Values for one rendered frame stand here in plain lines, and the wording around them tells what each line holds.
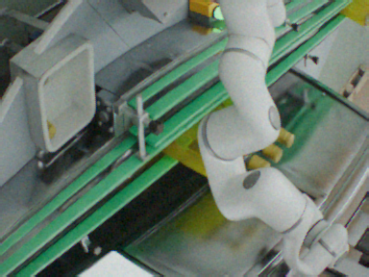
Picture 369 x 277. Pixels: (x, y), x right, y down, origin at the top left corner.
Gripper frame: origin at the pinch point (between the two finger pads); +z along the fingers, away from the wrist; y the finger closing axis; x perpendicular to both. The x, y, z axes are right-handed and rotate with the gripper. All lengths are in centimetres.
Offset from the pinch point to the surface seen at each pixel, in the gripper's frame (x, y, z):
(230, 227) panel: 6.8, -13.0, 9.2
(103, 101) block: 22.7, 14.6, 35.8
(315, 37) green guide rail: -66, -3, 50
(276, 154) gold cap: -7.7, 0.8, 11.7
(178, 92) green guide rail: 7.2, 13.4, 29.3
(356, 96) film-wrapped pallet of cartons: -322, -234, 198
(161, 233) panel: 20.7, -13.0, 17.1
